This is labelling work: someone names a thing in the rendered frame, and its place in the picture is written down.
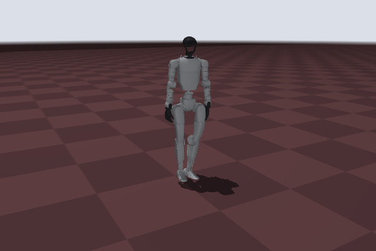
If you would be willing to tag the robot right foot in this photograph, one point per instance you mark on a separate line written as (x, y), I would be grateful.
(181, 176)

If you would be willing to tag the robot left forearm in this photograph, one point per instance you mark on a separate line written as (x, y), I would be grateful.
(207, 97)

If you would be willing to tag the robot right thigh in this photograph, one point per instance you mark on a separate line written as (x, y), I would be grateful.
(179, 121)

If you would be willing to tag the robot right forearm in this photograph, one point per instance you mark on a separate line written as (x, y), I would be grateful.
(169, 97)

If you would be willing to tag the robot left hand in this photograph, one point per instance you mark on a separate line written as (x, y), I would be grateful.
(207, 110)

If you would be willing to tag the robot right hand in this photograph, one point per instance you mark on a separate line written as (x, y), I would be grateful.
(168, 113)

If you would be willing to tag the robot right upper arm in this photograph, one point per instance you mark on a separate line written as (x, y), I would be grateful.
(173, 64)

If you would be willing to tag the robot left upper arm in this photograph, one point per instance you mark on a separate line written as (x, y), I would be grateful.
(204, 71)

